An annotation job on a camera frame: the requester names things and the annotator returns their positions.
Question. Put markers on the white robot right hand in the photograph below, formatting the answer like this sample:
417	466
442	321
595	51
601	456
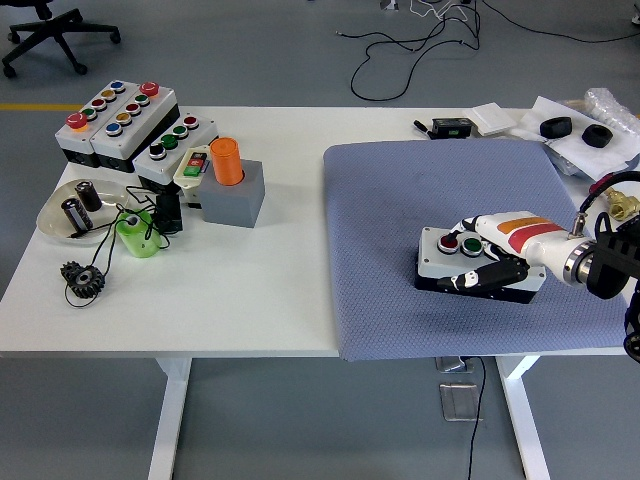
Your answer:
530	240

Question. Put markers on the three-button control box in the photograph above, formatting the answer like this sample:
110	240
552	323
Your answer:
430	255

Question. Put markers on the five-button control box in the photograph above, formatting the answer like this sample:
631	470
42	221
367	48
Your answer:
145	117
75	142

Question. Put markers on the white foam sheet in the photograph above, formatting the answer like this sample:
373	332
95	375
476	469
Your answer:
565	150

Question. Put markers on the brass valve fitting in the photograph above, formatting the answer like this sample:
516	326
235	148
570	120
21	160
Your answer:
625	206

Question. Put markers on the grey-blue textured mat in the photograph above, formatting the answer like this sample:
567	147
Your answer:
400	200

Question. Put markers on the black device with green label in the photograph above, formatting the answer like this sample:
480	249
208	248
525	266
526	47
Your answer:
450	128

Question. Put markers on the small metal floor plate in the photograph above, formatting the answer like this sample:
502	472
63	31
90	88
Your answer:
450	364

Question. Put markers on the clear bubble wrap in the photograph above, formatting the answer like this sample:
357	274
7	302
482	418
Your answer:
610	107

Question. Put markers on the short black pen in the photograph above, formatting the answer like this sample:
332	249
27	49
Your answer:
422	127

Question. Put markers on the large metal floor plate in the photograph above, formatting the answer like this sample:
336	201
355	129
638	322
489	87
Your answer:
457	402

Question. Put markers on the white table leg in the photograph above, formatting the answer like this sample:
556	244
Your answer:
172	425
525	425

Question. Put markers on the silver stand foot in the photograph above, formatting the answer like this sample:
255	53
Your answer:
390	4

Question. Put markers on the grey block holder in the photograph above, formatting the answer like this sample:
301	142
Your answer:
230	205

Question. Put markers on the orange cylinder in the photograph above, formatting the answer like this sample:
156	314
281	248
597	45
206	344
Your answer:
226	162

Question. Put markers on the small black adapter box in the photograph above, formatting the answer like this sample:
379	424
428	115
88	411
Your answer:
169	212

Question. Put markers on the white box with black knob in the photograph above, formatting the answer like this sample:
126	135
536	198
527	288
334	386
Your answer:
150	167

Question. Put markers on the green plastic cylinder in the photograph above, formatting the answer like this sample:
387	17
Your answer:
137	240

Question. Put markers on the black capacitor cylinder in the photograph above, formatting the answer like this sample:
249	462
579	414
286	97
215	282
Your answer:
77	215
89	196

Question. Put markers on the black metal gear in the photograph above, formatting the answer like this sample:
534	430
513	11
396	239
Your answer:
85	280

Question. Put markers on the silver metal dish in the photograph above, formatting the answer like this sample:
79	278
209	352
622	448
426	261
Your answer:
52	220

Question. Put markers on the black office chair base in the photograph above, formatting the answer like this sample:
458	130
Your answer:
50	27

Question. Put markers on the white square switch plate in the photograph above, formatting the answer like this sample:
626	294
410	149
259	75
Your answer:
492	119

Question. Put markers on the cream red-green switch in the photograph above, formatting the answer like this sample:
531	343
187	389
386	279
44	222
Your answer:
187	182

